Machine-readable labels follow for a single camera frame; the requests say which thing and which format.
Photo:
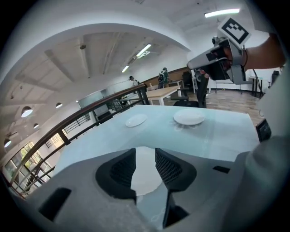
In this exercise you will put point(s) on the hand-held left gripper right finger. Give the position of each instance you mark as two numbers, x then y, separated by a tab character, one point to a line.
174	172

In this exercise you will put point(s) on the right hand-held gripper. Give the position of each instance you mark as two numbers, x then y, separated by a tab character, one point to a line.
235	29

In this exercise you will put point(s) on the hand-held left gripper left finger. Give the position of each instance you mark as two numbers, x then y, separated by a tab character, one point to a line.
117	172

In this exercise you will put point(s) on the small white plate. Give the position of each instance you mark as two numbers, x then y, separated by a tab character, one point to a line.
136	120

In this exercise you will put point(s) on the large white plate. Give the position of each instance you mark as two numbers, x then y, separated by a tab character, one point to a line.
189	116

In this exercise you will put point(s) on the person's right forearm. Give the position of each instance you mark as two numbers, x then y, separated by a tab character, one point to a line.
265	54

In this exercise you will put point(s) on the person's right hand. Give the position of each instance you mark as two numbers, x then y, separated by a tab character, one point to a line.
227	53

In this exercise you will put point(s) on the ceiling tube light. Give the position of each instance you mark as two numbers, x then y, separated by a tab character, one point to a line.
222	12
125	69
143	50

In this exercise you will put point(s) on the white desk black legs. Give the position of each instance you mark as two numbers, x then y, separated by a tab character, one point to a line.
258	79

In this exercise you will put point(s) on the dark wooden handrail railing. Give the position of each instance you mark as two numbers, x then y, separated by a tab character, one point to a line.
74	119

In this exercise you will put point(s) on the black stand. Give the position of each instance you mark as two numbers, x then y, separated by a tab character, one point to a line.
201	93

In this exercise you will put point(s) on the black office chair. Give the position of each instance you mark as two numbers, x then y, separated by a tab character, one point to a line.
183	99

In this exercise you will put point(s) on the wooden table white legs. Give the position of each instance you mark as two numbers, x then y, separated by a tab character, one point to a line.
163	91

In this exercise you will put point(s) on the round pendant lamp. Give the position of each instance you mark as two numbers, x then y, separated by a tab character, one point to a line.
36	126
59	105
7	143
26	112

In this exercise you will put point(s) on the person's white shirt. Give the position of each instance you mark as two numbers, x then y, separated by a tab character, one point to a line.
267	176

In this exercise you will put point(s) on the black box device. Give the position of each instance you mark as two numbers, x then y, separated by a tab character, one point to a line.
263	130

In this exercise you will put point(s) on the window with dark frame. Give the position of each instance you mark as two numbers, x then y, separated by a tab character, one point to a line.
25	163

